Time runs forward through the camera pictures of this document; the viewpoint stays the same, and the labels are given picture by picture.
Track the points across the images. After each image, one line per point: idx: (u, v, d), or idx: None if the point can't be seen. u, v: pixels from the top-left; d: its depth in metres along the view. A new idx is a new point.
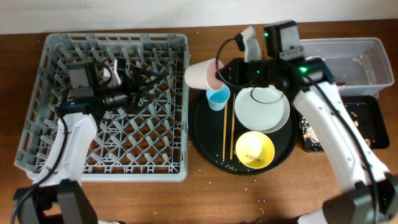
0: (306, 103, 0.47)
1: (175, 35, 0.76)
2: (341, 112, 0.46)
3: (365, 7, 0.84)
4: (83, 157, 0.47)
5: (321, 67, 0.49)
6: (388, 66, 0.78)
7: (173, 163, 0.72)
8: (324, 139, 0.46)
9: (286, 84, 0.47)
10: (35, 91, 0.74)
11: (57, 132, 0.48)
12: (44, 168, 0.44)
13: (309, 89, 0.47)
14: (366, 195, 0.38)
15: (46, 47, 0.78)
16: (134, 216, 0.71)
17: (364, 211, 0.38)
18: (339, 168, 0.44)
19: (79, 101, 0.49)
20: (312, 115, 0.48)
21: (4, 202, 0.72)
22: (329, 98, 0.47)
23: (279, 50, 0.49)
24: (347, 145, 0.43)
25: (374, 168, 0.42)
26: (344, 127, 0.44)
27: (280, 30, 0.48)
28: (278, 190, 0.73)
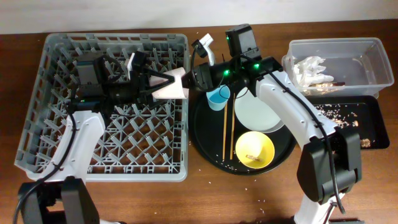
0: (262, 88, 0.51)
1: (175, 35, 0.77)
2: (291, 89, 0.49)
3: (364, 7, 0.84)
4: (89, 155, 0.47)
5: (276, 63, 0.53)
6: (388, 66, 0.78)
7: (172, 163, 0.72)
8: (282, 112, 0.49)
9: (247, 81, 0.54)
10: (35, 91, 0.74)
11: (66, 128, 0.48)
12: (50, 163, 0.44)
13: (262, 78, 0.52)
14: (318, 148, 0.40)
15: (46, 47, 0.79)
16: (134, 216, 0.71)
17: (323, 165, 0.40)
18: (297, 132, 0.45)
19: (91, 99, 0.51)
20: (269, 97, 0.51)
21: (4, 202, 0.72)
22: (282, 79, 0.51)
23: (239, 51, 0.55)
24: (300, 112, 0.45)
25: (325, 125, 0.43)
26: (295, 99, 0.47)
27: (238, 34, 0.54)
28: (278, 190, 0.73)
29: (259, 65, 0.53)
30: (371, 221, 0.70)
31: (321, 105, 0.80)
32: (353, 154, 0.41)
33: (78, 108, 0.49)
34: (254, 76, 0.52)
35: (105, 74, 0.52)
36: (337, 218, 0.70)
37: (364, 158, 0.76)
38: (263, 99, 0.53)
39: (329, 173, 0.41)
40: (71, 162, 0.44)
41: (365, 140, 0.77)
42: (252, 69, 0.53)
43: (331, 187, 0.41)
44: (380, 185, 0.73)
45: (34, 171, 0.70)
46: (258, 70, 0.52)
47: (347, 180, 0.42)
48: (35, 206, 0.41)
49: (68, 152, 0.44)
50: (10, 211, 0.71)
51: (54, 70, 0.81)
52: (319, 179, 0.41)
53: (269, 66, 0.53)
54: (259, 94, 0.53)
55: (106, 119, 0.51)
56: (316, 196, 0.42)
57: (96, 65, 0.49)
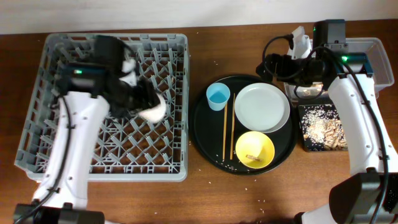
0: (339, 87, 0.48)
1: (175, 35, 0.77)
2: (370, 104, 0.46)
3: (364, 7, 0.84)
4: (87, 163, 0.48)
5: (365, 59, 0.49)
6: (388, 66, 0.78)
7: (172, 163, 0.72)
8: (347, 125, 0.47)
9: (326, 70, 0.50)
10: (35, 91, 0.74)
11: (61, 124, 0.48)
12: (45, 177, 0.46)
13: (345, 76, 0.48)
14: (375, 182, 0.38)
15: (46, 48, 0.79)
16: (134, 216, 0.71)
17: (369, 197, 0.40)
18: (354, 152, 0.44)
19: (91, 66, 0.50)
20: (342, 101, 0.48)
21: (4, 201, 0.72)
22: (365, 89, 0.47)
23: (324, 42, 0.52)
24: (369, 133, 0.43)
25: (390, 161, 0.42)
26: (369, 116, 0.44)
27: (328, 24, 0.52)
28: (279, 190, 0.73)
29: (346, 58, 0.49)
30: None
31: (321, 105, 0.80)
32: None
33: (76, 84, 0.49)
34: (336, 68, 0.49)
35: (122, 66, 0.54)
36: None
37: None
38: (333, 98, 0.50)
39: (366, 205, 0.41)
40: (68, 180, 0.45)
41: None
42: (341, 60, 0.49)
43: (360, 216, 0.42)
44: None
45: (35, 171, 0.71)
46: (344, 63, 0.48)
47: (382, 216, 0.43)
48: None
49: (64, 166, 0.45)
50: (10, 211, 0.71)
51: (54, 70, 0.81)
52: (354, 209, 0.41)
53: (356, 63, 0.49)
54: (332, 90, 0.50)
55: (109, 96, 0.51)
56: (343, 220, 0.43)
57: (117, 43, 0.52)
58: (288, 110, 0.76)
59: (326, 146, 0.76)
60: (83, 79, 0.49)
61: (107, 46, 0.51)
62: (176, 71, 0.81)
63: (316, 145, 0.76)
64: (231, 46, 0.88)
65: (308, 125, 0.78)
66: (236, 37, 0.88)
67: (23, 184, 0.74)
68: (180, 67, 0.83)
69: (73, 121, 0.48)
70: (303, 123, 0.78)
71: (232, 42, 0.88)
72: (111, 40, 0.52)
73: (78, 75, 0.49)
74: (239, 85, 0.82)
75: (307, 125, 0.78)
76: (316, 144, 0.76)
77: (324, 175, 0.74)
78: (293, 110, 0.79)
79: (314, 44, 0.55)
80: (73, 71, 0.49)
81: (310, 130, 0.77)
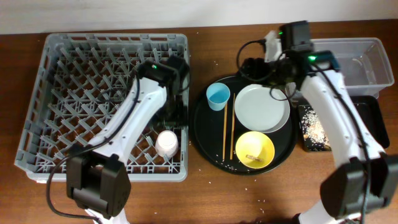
0: (310, 86, 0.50)
1: (175, 35, 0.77)
2: (342, 98, 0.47)
3: (364, 7, 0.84)
4: (139, 132, 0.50)
5: (333, 59, 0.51)
6: (388, 66, 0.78)
7: (172, 163, 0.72)
8: (326, 121, 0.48)
9: (295, 71, 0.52)
10: (35, 91, 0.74)
11: (129, 94, 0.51)
12: (102, 130, 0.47)
13: (314, 75, 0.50)
14: (357, 170, 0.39)
15: (46, 48, 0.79)
16: (134, 216, 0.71)
17: (356, 185, 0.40)
18: (335, 144, 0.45)
19: (165, 66, 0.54)
20: (317, 99, 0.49)
21: (4, 201, 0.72)
22: (336, 84, 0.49)
23: (291, 45, 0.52)
24: (346, 124, 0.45)
25: (369, 147, 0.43)
26: (344, 107, 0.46)
27: (293, 27, 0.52)
28: (278, 190, 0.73)
29: (314, 58, 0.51)
30: None
31: None
32: (391, 183, 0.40)
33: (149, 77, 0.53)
34: (306, 68, 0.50)
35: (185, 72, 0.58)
36: None
37: None
38: (306, 96, 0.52)
39: (356, 194, 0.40)
40: (122, 138, 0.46)
41: None
42: (309, 60, 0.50)
43: (354, 208, 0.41)
44: None
45: (35, 171, 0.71)
46: (313, 63, 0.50)
47: (374, 203, 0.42)
48: (77, 170, 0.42)
49: (121, 127, 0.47)
50: (11, 211, 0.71)
51: (54, 70, 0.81)
52: (345, 199, 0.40)
53: (324, 61, 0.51)
54: (305, 90, 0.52)
55: (168, 94, 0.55)
56: (337, 213, 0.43)
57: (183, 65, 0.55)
58: (288, 110, 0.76)
59: (326, 147, 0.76)
60: (157, 74, 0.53)
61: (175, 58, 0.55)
62: None
63: (316, 145, 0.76)
64: (231, 46, 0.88)
65: (307, 125, 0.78)
66: (236, 37, 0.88)
67: (23, 184, 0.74)
68: None
69: (140, 96, 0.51)
70: (303, 123, 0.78)
71: (232, 42, 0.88)
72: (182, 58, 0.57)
73: (153, 70, 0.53)
74: (239, 85, 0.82)
75: (307, 125, 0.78)
76: (316, 144, 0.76)
77: (324, 175, 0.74)
78: (293, 109, 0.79)
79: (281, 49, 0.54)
80: (150, 66, 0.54)
81: (310, 130, 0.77)
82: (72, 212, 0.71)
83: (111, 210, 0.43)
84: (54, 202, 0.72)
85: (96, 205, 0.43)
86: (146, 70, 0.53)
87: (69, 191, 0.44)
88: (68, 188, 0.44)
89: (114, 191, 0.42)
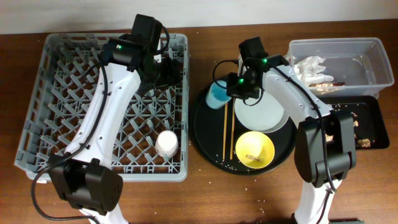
0: (266, 79, 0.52)
1: (175, 35, 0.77)
2: (293, 78, 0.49)
3: (364, 7, 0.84)
4: (117, 125, 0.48)
5: (283, 58, 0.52)
6: (388, 66, 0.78)
7: (172, 163, 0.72)
8: (286, 104, 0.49)
9: (255, 75, 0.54)
10: (35, 91, 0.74)
11: (97, 88, 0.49)
12: (77, 134, 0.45)
13: (268, 69, 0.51)
14: (313, 126, 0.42)
15: (46, 48, 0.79)
16: (134, 216, 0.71)
17: (317, 142, 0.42)
18: (295, 116, 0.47)
19: (130, 44, 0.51)
20: (274, 88, 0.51)
21: (5, 201, 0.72)
22: (286, 70, 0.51)
23: (248, 55, 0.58)
24: (299, 97, 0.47)
25: (321, 108, 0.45)
26: (296, 87, 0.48)
27: (247, 41, 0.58)
28: (278, 190, 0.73)
29: (266, 60, 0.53)
30: (371, 221, 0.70)
31: None
32: (346, 136, 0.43)
33: (115, 59, 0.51)
34: (261, 68, 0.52)
35: (153, 46, 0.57)
36: (337, 218, 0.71)
37: (364, 158, 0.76)
38: (268, 91, 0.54)
39: (321, 152, 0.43)
40: (99, 139, 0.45)
41: (366, 140, 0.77)
42: (261, 63, 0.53)
43: (324, 170, 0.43)
44: (380, 185, 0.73)
45: (35, 171, 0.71)
46: (266, 64, 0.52)
47: (342, 165, 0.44)
48: (61, 178, 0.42)
49: (96, 127, 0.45)
50: (11, 211, 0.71)
51: (54, 70, 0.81)
52: (312, 158, 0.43)
53: (275, 62, 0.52)
54: (265, 86, 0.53)
55: (141, 73, 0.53)
56: (309, 177, 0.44)
57: (155, 25, 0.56)
58: None
59: None
60: (122, 55, 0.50)
61: (146, 26, 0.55)
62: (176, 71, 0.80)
63: None
64: (231, 46, 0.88)
65: None
66: (236, 37, 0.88)
67: (23, 184, 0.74)
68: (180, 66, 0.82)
69: (109, 87, 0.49)
70: None
71: (231, 42, 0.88)
72: (150, 21, 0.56)
73: (119, 50, 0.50)
74: None
75: None
76: None
77: None
78: None
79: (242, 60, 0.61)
80: (114, 46, 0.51)
81: None
82: (73, 212, 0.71)
83: (106, 206, 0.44)
84: (54, 202, 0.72)
85: (89, 203, 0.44)
86: (110, 50, 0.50)
87: (61, 196, 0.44)
88: (60, 194, 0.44)
89: (102, 191, 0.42)
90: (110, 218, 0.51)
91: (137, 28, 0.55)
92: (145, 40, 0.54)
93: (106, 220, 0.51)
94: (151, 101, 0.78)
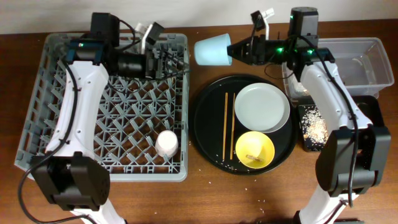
0: (307, 73, 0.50)
1: (175, 35, 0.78)
2: (336, 79, 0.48)
3: (364, 7, 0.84)
4: (92, 119, 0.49)
5: (330, 54, 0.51)
6: (388, 66, 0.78)
7: (172, 163, 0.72)
8: (323, 106, 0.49)
9: (295, 65, 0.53)
10: (35, 91, 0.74)
11: (66, 86, 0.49)
12: (55, 132, 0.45)
13: (311, 63, 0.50)
14: (346, 137, 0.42)
15: (46, 48, 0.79)
16: (134, 216, 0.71)
17: (344, 154, 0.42)
18: (329, 119, 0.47)
19: (91, 41, 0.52)
20: (314, 86, 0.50)
21: (5, 201, 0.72)
22: (330, 69, 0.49)
23: (298, 33, 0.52)
24: (338, 102, 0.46)
25: (359, 119, 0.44)
26: (337, 89, 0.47)
27: (303, 15, 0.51)
28: (279, 190, 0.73)
29: (312, 51, 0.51)
30: (372, 221, 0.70)
31: None
32: (379, 154, 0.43)
33: (80, 57, 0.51)
34: (305, 60, 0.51)
35: (115, 41, 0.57)
36: (337, 218, 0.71)
37: None
38: (305, 84, 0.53)
39: (347, 165, 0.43)
40: (77, 133, 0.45)
41: None
42: (305, 53, 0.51)
43: (345, 180, 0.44)
44: (380, 185, 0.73)
45: None
46: (310, 56, 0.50)
47: (364, 179, 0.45)
48: (45, 177, 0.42)
49: (72, 122, 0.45)
50: (11, 211, 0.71)
51: (54, 70, 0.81)
52: (336, 169, 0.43)
53: (321, 55, 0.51)
54: (303, 79, 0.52)
55: (107, 68, 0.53)
56: (328, 186, 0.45)
57: (111, 19, 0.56)
58: (287, 110, 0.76)
59: None
60: (86, 52, 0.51)
61: (104, 21, 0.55)
62: None
63: (316, 145, 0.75)
64: None
65: (308, 125, 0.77)
66: (236, 38, 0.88)
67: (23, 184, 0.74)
68: None
69: (78, 83, 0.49)
70: (303, 122, 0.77)
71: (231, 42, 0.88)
72: (107, 17, 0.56)
73: (80, 48, 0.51)
74: (238, 85, 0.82)
75: (307, 125, 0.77)
76: (316, 144, 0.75)
77: None
78: (293, 109, 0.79)
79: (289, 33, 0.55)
80: (76, 45, 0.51)
81: (310, 130, 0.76)
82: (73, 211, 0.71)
83: (97, 200, 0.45)
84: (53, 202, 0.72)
85: (79, 201, 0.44)
86: (73, 48, 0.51)
87: (49, 200, 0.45)
88: (48, 198, 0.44)
89: (92, 182, 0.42)
90: (104, 216, 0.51)
91: (96, 24, 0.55)
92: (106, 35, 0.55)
93: (100, 218, 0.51)
94: (151, 101, 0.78)
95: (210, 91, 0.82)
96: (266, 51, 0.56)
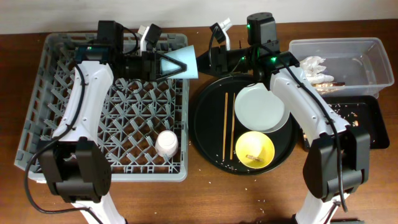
0: (275, 82, 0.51)
1: (175, 35, 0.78)
2: (306, 85, 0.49)
3: (364, 7, 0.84)
4: (98, 112, 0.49)
5: (294, 58, 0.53)
6: (388, 66, 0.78)
7: (172, 163, 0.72)
8: (298, 113, 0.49)
9: (262, 74, 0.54)
10: (35, 91, 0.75)
11: (74, 81, 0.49)
12: (62, 121, 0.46)
13: (278, 71, 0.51)
14: (328, 144, 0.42)
15: (46, 47, 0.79)
16: (134, 216, 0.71)
17: (331, 160, 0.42)
18: (306, 126, 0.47)
19: (99, 46, 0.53)
20: (285, 93, 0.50)
21: (5, 201, 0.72)
22: (297, 74, 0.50)
23: (258, 42, 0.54)
24: (312, 107, 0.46)
25: (337, 122, 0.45)
26: (308, 95, 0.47)
27: (260, 24, 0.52)
28: (278, 190, 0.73)
29: (275, 59, 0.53)
30: (372, 221, 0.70)
31: None
32: (362, 153, 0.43)
33: (89, 59, 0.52)
34: (270, 70, 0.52)
35: (119, 46, 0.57)
36: (337, 218, 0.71)
37: None
38: (276, 93, 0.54)
39: (334, 171, 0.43)
40: (83, 121, 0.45)
41: None
42: (269, 63, 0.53)
43: (335, 185, 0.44)
44: (380, 185, 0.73)
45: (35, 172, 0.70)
46: (274, 65, 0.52)
47: (353, 179, 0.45)
48: (50, 162, 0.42)
49: (78, 112, 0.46)
50: (11, 211, 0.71)
51: (54, 70, 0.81)
52: (326, 177, 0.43)
53: (286, 60, 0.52)
54: (272, 87, 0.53)
55: (114, 70, 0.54)
56: (320, 193, 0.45)
57: (116, 27, 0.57)
58: (287, 109, 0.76)
59: None
60: (94, 55, 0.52)
61: (109, 28, 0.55)
62: None
63: None
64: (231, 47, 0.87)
65: None
66: (236, 37, 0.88)
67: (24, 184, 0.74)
68: None
69: (85, 79, 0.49)
70: None
71: (231, 42, 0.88)
72: (111, 24, 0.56)
73: (89, 51, 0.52)
74: (239, 85, 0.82)
75: None
76: None
77: None
78: None
79: (250, 44, 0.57)
80: (85, 48, 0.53)
81: None
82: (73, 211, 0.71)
83: (99, 190, 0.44)
84: (54, 202, 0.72)
85: (81, 190, 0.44)
86: (81, 52, 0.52)
87: (51, 188, 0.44)
88: (50, 185, 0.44)
89: (95, 168, 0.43)
90: (105, 210, 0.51)
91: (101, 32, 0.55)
92: (111, 41, 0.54)
93: (101, 210, 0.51)
94: (151, 101, 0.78)
95: (210, 91, 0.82)
96: (229, 62, 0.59)
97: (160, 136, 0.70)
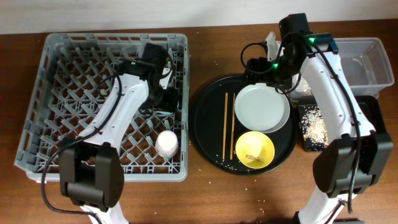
0: (309, 66, 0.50)
1: (175, 35, 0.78)
2: (339, 77, 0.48)
3: (364, 7, 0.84)
4: (127, 123, 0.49)
5: (331, 40, 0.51)
6: (388, 66, 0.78)
7: (172, 163, 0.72)
8: (324, 109, 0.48)
9: (295, 53, 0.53)
10: (35, 91, 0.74)
11: (112, 89, 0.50)
12: (91, 123, 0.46)
13: (314, 55, 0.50)
14: (349, 145, 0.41)
15: (46, 47, 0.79)
16: (134, 216, 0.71)
17: (347, 160, 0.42)
18: (329, 122, 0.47)
19: (143, 63, 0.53)
20: (316, 81, 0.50)
21: (5, 201, 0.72)
22: (334, 64, 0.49)
23: (290, 29, 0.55)
24: (339, 104, 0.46)
25: (362, 126, 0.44)
26: (339, 89, 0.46)
27: (290, 18, 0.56)
28: (279, 190, 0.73)
29: (313, 40, 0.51)
30: (372, 221, 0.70)
31: None
32: (379, 160, 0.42)
33: (130, 73, 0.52)
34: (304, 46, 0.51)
35: (161, 68, 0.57)
36: (337, 218, 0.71)
37: None
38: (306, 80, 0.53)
39: (346, 170, 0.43)
40: (111, 128, 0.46)
41: None
42: (306, 40, 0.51)
43: (344, 183, 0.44)
44: (380, 185, 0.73)
45: (35, 171, 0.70)
46: (311, 43, 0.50)
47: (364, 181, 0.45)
48: (70, 160, 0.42)
49: (108, 118, 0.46)
50: (11, 211, 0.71)
51: (54, 70, 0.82)
52: (336, 174, 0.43)
53: (321, 42, 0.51)
54: (304, 70, 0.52)
55: (151, 88, 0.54)
56: (327, 187, 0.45)
57: (161, 51, 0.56)
58: (287, 110, 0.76)
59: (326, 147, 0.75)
60: (135, 70, 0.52)
61: (155, 51, 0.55)
62: (176, 71, 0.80)
63: (316, 145, 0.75)
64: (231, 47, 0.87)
65: (308, 125, 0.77)
66: (237, 37, 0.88)
67: (24, 184, 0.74)
68: (180, 67, 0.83)
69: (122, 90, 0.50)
70: (303, 122, 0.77)
71: (232, 42, 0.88)
72: (158, 47, 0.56)
73: (132, 66, 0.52)
74: (239, 85, 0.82)
75: (307, 125, 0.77)
76: (316, 144, 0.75)
77: None
78: (293, 109, 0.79)
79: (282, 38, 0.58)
80: (129, 63, 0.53)
81: (310, 130, 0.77)
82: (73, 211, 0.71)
83: (107, 201, 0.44)
84: (54, 202, 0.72)
85: (90, 198, 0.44)
86: (126, 66, 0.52)
87: (62, 187, 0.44)
88: (61, 185, 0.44)
89: (110, 178, 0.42)
90: (110, 216, 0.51)
91: (146, 51, 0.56)
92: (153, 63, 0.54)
93: (106, 218, 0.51)
94: None
95: (212, 91, 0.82)
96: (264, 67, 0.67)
97: (160, 136, 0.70)
